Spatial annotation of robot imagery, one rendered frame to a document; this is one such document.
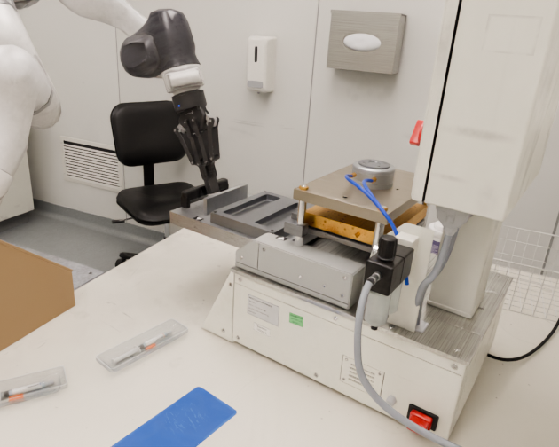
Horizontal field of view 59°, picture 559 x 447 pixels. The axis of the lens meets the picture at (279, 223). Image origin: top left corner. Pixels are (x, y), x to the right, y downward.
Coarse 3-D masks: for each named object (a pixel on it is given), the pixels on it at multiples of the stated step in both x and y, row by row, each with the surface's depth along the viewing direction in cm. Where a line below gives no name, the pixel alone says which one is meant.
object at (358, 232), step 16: (320, 208) 93; (416, 208) 97; (320, 224) 90; (336, 224) 88; (352, 224) 87; (368, 224) 87; (400, 224) 88; (416, 224) 97; (336, 240) 89; (352, 240) 88; (368, 240) 85
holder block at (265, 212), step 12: (264, 192) 119; (240, 204) 111; (252, 204) 115; (264, 204) 116; (276, 204) 112; (288, 204) 113; (216, 216) 105; (228, 216) 103; (240, 216) 104; (252, 216) 104; (264, 216) 105; (276, 216) 108; (288, 216) 110; (228, 228) 104; (240, 228) 102; (252, 228) 100; (264, 228) 99; (276, 228) 99
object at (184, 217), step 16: (224, 192) 113; (240, 192) 119; (176, 208) 113; (192, 208) 113; (208, 208) 110; (176, 224) 111; (192, 224) 108; (208, 224) 106; (224, 240) 104; (240, 240) 101; (304, 240) 106
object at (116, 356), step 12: (168, 324) 105; (180, 324) 105; (144, 336) 100; (156, 336) 100; (168, 336) 101; (120, 348) 96; (132, 348) 96; (144, 348) 97; (108, 360) 92; (120, 360) 93
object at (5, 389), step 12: (36, 372) 88; (48, 372) 88; (60, 372) 89; (0, 384) 85; (12, 384) 85; (24, 384) 85; (36, 384) 85; (48, 384) 86; (60, 384) 86; (0, 396) 82; (12, 396) 82
